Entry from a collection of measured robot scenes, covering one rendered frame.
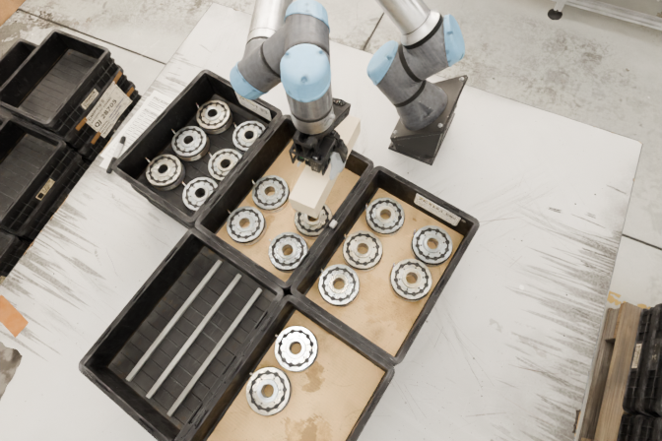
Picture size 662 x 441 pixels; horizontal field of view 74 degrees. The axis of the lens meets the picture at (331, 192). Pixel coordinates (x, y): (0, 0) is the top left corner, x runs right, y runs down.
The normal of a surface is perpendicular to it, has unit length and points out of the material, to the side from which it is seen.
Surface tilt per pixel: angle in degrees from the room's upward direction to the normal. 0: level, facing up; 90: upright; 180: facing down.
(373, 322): 0
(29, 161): 0
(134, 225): 0
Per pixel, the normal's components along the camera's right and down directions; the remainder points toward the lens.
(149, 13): -0.06, -0.40
